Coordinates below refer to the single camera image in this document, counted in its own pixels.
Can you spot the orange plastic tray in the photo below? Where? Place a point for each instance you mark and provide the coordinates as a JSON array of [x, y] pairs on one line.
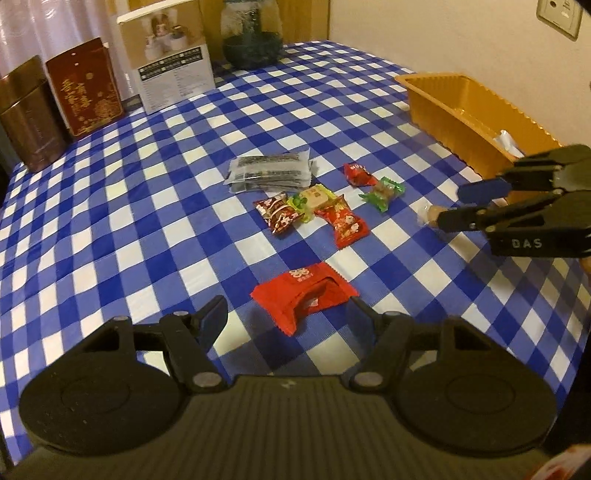
[[443, 106]]

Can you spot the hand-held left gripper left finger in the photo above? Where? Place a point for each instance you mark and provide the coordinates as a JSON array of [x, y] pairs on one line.
[[211, 318]]

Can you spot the glass jar with dark contents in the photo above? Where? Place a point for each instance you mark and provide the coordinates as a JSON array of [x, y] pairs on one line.
[[251, 46]]

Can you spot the yellow green snack packet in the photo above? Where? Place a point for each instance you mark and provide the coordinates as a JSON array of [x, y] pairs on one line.
[[316, 197]]

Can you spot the dark red brown snack packet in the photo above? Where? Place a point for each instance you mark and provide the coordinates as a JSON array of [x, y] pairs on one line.
[[278, 214]]

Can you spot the dark grey packet bundle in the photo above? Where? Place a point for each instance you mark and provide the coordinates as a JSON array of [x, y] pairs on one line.
[[270, 170]]

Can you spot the sheer white curtain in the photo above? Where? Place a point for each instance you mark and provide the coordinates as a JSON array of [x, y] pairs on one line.
[[60, 23]]

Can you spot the white cardboard box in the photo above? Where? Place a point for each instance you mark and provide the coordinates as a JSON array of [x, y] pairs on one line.
[[173, 69]]

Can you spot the white packet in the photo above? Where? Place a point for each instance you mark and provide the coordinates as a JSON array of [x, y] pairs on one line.
[[508, 143]]

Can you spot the white wall socket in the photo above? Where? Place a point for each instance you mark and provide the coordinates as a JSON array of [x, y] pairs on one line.
[[559, 16]]

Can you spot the red white item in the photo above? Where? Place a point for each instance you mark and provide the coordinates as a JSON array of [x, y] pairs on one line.
[[565, 466]]

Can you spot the blue white checkered tablecloth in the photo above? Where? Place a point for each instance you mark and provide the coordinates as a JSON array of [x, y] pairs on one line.
[[138, 207]]

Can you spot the clear brown candy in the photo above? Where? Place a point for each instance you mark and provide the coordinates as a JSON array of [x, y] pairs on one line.
[[427, 215]]

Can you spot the red tin box gold print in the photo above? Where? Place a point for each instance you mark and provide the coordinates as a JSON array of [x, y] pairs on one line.
[[85, 92]]

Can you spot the green candy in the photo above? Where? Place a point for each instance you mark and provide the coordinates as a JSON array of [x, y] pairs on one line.
[[382, 194]]

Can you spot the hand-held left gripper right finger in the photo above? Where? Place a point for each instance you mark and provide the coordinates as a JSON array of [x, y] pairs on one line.
[[359, 319]]

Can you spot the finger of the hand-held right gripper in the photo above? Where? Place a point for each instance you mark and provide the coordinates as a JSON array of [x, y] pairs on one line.
[[461, 219], [482, 190]]

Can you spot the small red candy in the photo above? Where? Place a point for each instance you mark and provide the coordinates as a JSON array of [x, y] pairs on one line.
[[356, 173]]

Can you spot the red snack packet with figures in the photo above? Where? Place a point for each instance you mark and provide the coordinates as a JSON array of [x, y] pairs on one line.
[[345, 224]]

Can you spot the brown metal canister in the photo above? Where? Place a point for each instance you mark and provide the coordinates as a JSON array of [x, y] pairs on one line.
[[30, 124]]

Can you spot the large red snack packet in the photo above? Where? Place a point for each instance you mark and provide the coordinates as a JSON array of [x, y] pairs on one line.
[[288, 293]]

